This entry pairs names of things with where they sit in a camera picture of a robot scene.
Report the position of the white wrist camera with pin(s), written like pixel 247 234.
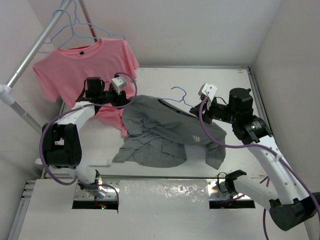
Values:
pixel 118 83
pixel 208 90

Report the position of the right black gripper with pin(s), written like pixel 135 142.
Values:
pixel 206 111

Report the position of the grey t shirt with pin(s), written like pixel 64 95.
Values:
pixel 158 133

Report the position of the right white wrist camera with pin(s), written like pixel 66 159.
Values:
pixel 208 90

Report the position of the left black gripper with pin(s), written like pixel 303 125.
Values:
pixel 120 98

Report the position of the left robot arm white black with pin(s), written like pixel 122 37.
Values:
pixel 60 145

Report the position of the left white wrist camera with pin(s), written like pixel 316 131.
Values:
pixel 118 83

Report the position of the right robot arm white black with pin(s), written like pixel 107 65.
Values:
pixel 291 202

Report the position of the silver clothes rack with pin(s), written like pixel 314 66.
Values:
pixel 19 142

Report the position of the blue wire hanger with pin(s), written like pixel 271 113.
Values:
pixel 181 98
pixel 75 25

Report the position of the pink t shirt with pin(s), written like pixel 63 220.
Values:
pixel 62 73

